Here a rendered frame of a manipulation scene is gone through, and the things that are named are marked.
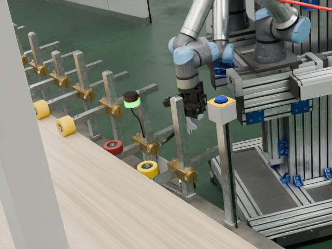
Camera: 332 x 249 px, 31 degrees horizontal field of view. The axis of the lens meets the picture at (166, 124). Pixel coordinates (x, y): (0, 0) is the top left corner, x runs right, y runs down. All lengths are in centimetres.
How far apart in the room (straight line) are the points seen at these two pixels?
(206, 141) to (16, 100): 366
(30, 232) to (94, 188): 154
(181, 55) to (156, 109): 260
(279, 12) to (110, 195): 102
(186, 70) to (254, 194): 123
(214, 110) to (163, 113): 273
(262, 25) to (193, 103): 59
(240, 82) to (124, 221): 99
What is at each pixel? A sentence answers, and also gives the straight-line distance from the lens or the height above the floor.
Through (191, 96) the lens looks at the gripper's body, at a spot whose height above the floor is 112.
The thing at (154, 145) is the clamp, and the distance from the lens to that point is 252.
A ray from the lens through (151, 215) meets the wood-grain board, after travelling 205.
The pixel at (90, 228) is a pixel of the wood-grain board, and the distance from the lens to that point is 205.
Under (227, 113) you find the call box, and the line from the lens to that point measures 200.
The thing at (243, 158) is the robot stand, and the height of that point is 21.
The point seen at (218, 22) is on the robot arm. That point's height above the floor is 125.
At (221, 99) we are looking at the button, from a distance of 200.
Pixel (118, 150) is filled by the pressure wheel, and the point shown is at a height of 89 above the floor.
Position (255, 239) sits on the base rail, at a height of 70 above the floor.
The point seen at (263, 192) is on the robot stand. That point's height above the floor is 21.
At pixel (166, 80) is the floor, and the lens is 531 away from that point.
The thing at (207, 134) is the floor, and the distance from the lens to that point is 435.
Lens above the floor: 209
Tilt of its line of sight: 27 degrees down
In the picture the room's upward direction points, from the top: 8 degrees counter-clockwise
